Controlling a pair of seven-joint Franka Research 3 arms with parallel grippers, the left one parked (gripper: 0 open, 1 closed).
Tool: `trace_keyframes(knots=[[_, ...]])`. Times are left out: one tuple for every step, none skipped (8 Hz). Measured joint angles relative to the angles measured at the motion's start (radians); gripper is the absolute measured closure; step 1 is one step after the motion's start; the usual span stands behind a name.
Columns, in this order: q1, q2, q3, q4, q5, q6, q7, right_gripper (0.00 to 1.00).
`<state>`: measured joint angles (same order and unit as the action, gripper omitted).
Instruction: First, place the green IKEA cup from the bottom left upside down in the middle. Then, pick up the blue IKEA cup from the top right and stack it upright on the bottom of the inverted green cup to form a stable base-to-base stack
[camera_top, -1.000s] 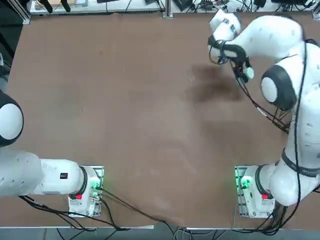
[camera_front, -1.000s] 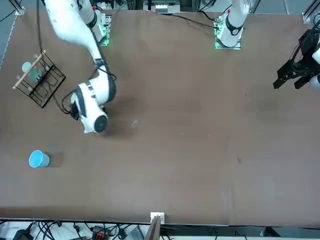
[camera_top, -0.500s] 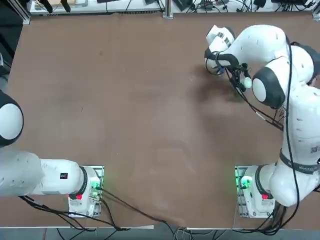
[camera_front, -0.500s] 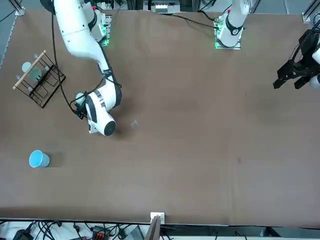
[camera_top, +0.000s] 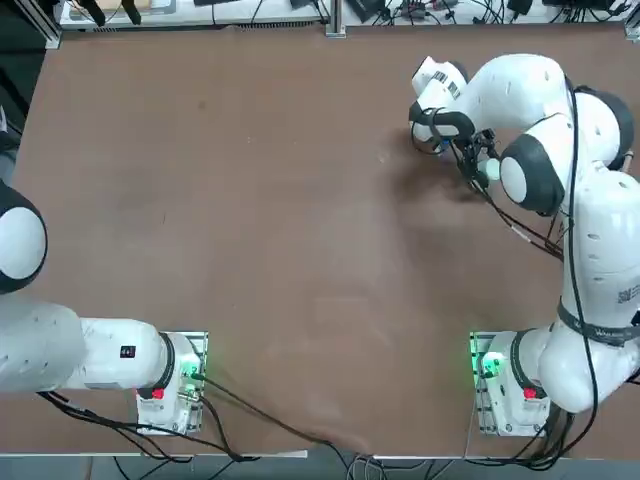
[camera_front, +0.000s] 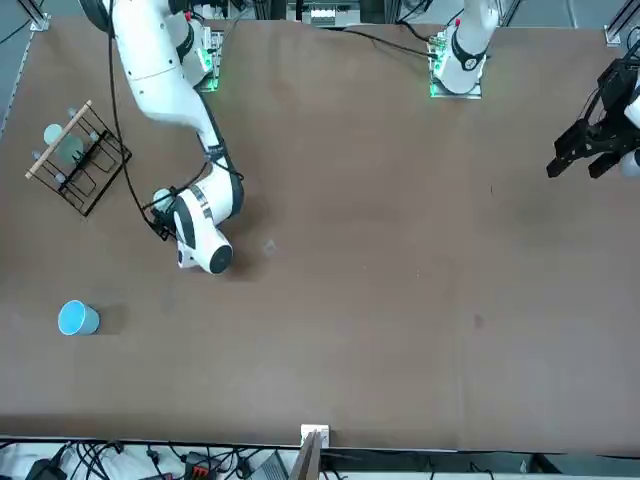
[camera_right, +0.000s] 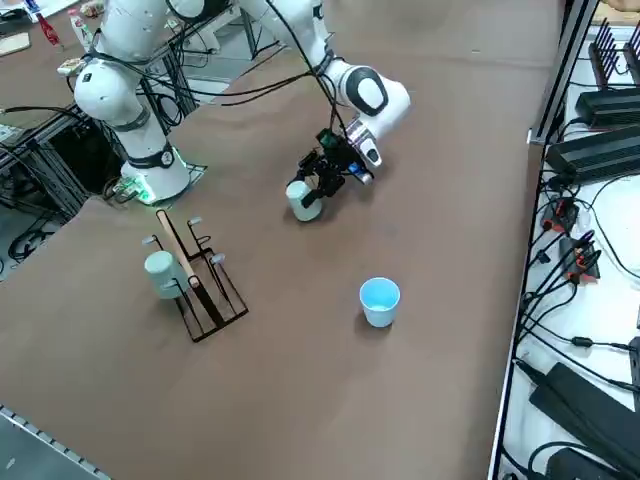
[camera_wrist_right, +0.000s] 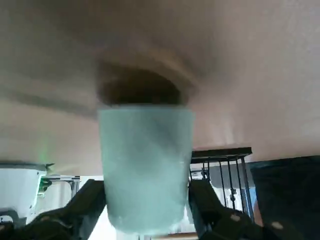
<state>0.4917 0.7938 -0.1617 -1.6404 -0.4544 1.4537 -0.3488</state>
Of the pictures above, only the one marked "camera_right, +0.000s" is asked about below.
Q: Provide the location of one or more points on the blue plastic cup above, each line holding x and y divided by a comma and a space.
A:
380, 315

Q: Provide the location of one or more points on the small snack packet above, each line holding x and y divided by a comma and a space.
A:
70, 66

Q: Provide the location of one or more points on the black power brick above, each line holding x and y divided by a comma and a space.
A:
575, 467
595, 152
610, 107
575, 400

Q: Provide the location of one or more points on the aluminium frame post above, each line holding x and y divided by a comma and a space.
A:
565, 75

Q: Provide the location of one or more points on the aluminium frame stand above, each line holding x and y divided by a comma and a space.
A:
40, 150

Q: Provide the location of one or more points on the red black connector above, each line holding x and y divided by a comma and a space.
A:
582, 260
562, 215

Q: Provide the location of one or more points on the black pronged holder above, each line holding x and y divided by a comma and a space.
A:
632, 60
602, 55

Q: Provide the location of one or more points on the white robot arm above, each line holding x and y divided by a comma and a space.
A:
110, 95

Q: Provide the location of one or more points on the grey rack prong cap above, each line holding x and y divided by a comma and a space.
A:
217, 259
195, 220
148, 241

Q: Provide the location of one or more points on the white bottle red cap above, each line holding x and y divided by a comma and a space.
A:
80, 30

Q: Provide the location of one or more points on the wooden rack rod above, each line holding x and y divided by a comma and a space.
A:
175, 245

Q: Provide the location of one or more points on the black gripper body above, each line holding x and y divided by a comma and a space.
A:
337, 160

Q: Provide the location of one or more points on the pale green plastic cup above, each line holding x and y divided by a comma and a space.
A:
300, 211
160, 275

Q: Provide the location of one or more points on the wooden board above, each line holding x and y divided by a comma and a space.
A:
12, 44

